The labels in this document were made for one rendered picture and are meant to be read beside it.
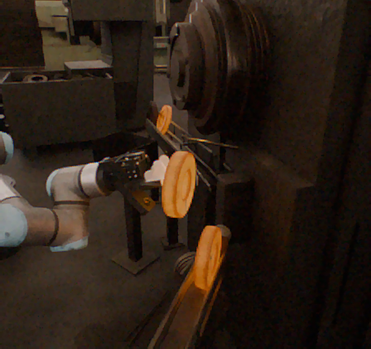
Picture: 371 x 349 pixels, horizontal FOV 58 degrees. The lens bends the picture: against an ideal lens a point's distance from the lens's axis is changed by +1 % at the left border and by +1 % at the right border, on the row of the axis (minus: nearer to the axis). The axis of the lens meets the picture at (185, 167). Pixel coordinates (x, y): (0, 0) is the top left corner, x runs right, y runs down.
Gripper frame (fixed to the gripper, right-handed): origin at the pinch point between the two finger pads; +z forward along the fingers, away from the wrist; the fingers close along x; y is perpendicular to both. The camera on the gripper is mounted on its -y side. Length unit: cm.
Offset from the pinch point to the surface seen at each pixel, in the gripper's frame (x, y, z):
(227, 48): 29.6, 24.5, 10.8
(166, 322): -21.6, -22.5, -1.6
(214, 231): 0.8, -15.9, 4.6
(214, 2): 39, 38, 8
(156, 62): 798, 29, -360
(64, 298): 33, -69, -96
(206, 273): -7.0, -22.1, 3.1
